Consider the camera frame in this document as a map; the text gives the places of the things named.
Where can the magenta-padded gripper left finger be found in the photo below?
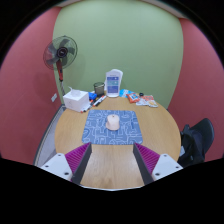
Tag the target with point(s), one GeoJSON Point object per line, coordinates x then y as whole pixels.
{"type": "Point", "coordinates": [60, 165]}

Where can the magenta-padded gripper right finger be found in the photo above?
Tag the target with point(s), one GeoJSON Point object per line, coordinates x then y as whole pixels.
{"type": "Point", "coordinates": [163, 165]}

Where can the white computer mouse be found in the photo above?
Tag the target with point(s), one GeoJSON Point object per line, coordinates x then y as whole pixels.
{"type": "Point", "coordinates": [113, 122]}

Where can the blue patterned mouse pad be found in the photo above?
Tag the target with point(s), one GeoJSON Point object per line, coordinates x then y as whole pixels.
{"type": "Point", "coordinates": [96, 133]}

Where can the black office chair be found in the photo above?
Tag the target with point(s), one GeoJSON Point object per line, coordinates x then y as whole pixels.
{"type": "Point", "coordinates": [205, 131]}

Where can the red capped whiteboard marker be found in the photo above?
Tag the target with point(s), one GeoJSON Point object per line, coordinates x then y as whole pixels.
{"type": "Point", "coordinates": [87, 106]}

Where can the white tissue box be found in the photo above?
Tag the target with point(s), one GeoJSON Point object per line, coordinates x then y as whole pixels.
{"type": "Point", "coordinates": [76, 101]}

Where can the white orange snack packet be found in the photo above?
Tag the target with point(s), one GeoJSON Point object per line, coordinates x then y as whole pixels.
{"type": "Point", "coordinates": [147, 101]}

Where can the small black cap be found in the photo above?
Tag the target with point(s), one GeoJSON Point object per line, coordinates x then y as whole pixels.
{"type": "Point", "coordinates": [141, 94]}

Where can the red snack packet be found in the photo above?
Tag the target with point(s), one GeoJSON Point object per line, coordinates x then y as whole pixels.
{"type": "Point", "coordinates": [133, 97]}

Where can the black capped whiteboard marker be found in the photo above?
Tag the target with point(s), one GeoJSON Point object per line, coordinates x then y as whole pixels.
{"type": "Point", "coordinates": [99, 101]}

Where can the blue whiteboard eraser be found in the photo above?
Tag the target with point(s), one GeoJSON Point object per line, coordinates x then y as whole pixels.
{"type": "Point", "coordinates": [92, 96]}

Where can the light blue packet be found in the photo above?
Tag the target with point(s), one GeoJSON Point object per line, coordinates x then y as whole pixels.
{"type": "Point", "coordinates": [123, 93]}

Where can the dark mesh pen cup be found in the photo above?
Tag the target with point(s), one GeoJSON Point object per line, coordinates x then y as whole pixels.
{"type": "Point", "coordinates": [99, 89]}

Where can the black standing fan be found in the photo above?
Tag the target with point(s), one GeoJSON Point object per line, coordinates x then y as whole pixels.
{"type": "Point", "coordinates": [61, 51]}

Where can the white wall outlet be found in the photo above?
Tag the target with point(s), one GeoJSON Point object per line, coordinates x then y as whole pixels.
{"type": "Point", "coordinates": [54, 97]}

